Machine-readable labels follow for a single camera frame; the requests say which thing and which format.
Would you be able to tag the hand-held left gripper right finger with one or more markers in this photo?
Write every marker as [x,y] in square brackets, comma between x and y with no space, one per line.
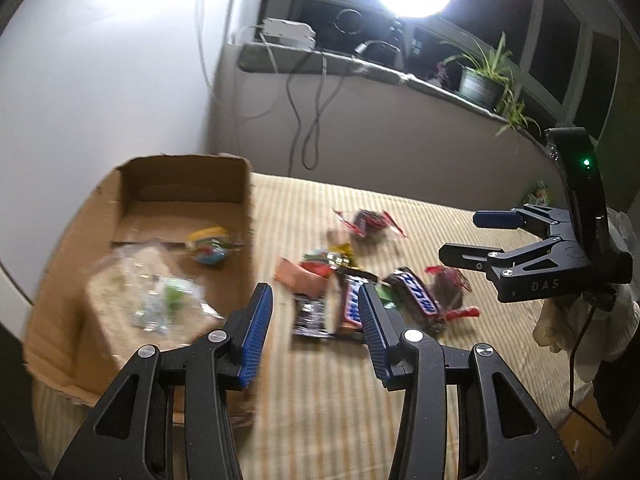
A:
[372,330]

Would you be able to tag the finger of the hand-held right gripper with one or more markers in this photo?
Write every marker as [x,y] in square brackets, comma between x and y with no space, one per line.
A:
[465,255]
[495,219]

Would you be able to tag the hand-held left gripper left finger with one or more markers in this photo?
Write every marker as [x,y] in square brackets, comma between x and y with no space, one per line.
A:
[257,330]

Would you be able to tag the brown chocolate bar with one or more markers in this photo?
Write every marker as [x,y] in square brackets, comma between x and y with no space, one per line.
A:
[415,295]
[350,310]

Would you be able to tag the dark red-ended candy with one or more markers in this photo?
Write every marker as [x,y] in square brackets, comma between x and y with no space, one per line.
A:
[447,285]
[367,222]

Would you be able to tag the small black snack packet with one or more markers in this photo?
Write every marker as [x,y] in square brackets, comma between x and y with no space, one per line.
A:
[310,315]

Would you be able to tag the pink snack packet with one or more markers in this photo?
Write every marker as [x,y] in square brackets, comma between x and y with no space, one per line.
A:
[300,277]

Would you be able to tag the yellow snack packet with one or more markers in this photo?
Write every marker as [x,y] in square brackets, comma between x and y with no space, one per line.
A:
[340,251]

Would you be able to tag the cardboard box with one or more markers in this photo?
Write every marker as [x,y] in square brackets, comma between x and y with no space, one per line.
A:
[150,175]

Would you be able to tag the person's right hand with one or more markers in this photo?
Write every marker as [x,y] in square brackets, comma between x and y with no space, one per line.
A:
[620,330]

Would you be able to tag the colourful snack packet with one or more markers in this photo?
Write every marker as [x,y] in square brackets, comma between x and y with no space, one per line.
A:
[537,193]

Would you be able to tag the green wrapped candy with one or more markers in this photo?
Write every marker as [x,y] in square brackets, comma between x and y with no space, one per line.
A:
[172,297]

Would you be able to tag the striped bed sheet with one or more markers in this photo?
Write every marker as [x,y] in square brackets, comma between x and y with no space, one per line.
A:
[310,410]

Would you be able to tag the colourful wrapped candy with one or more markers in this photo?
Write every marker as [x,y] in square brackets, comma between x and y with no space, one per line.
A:
[210,246]

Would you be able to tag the potted spider plant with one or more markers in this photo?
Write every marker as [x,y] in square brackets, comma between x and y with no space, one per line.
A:
[480,85]

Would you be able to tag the clear cracker bag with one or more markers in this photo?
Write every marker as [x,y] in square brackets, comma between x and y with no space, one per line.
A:
[120,300]

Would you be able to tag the small purple plant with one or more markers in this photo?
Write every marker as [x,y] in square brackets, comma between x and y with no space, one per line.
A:
[440,72]

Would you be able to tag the grey window sill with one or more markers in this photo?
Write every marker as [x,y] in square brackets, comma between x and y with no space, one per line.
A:
[380,72]

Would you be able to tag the window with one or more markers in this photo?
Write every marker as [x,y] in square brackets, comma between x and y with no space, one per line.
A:
[555,25]

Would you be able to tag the white power adapter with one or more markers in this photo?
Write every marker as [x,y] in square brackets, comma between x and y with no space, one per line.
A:
[287,32]

